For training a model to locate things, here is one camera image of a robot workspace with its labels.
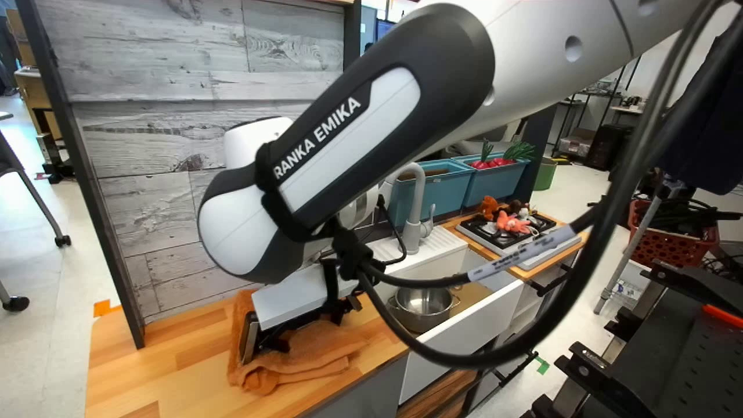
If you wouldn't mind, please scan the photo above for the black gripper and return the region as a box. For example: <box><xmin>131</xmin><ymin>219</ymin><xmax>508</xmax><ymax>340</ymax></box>
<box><xmin>239</xmin><ymin>260</ymin><xmax>360</xmax><ymax>364</ymax></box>

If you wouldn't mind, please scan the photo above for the orange towel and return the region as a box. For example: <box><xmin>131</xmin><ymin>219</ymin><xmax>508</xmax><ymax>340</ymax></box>
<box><xmin>227</xmin><ymin>289</ymin><xmax>368</xmax><ymax>395</ymax></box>

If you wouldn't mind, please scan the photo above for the pink plush doll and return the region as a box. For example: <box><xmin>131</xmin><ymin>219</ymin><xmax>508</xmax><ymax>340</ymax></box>
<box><xmin>497</xmin><ymin>212</ymin><xmax>535</xmax><ymax>236</ymax></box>

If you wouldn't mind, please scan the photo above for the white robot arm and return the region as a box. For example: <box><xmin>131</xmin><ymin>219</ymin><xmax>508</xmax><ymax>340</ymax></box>
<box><xmin>197</xmin><ymin>0</ymin><xmax>742</xmax><ymax>368</ymax></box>

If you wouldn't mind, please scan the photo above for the silver metal pot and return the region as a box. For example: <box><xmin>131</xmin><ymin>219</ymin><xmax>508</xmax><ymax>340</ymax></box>
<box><xmin>389</xmin><ymin>287</ymin><xmax>456</xmax><ymax>334</ymax></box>

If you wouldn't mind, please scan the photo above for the grey toy faucet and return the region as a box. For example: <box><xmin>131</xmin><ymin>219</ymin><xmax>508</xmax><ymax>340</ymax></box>
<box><xmin>382</xmin><ymin>163</ymin><xmax>432</xmax><ymax>255</ymax></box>

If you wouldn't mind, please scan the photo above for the white toy sink basin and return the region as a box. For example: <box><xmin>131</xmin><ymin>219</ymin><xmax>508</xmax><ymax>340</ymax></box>
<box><xmin>389</xmin><ymin>226</ymin><xmax>523</xmax><ymax>404</ymax></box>

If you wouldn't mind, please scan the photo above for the grey toy stove top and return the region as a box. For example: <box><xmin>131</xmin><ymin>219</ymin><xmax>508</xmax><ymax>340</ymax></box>
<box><xmin>458</xmin><ymin>208</ymin><xmax>579</xmax><ymax>270</ymax></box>

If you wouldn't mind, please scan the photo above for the left teal planter bin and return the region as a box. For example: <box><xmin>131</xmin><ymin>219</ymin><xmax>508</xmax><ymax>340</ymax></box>
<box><xmin>389</xmin><ymin>157</ymin><xmax>472</xmax><ymax>228</ymax></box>

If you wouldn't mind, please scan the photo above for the teal planter bin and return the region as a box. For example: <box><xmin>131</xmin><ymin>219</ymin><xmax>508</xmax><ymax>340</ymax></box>
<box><xmin>389</xmin><ymin>157</ymin><xmax>472</xmax><ymax>228</ymax></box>
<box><xmin>460</xmin><ymin>157</ymin><xmax>528</xmax><ymax>208</ymax></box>

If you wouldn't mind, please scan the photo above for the orange plush doll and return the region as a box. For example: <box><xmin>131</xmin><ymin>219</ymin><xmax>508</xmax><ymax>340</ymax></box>
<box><xmin>480</xmin><ymin>194</ymin><xmax>503</xmax><ymax>220</ymax></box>

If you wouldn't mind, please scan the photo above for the right teal planter bin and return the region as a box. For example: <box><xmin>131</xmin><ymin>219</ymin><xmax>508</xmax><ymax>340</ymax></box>
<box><xmin>460</xmin><ymin>157</ymin><xmax>528</xmax><ymax>208</ymax></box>

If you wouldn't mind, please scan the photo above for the grey wood backsplash panel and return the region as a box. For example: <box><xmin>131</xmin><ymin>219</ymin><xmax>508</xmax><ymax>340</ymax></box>
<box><xmin>32</xmin><ymin>0</ymin><xmax>346</xmax><ymax>322</ymax></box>

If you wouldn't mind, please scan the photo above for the red perforated crate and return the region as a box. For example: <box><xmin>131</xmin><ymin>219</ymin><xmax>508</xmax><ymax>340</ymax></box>
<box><xmin>635</xmin><ymin>199</ymin><xmax>721</xmax><ymax>266</ymax></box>

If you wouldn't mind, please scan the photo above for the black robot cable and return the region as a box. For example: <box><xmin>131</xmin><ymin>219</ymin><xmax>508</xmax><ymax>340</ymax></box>
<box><xmin>333</xmin><ymin>0</ymin><xmax>743</xmax><ymax>372</ymax></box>

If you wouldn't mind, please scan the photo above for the black metal frame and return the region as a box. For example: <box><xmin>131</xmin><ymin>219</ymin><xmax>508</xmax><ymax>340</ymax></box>
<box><xmin>14</xmin><ymin>0</ymin><xmax>579</xmax><ymax>350</ymax></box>

